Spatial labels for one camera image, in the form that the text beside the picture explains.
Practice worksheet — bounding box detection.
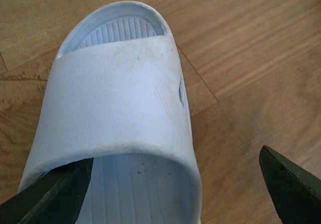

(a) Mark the light blue slipper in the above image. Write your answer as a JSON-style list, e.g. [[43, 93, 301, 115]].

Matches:
[[18, 1, 202, 223]]

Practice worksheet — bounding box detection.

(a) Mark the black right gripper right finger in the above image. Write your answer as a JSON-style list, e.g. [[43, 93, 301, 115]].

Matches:
[[259, 146, 320, 223]]

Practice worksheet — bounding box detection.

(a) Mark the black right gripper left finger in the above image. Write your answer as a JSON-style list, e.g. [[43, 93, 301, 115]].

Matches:
[[1, 158, 94, 223]]

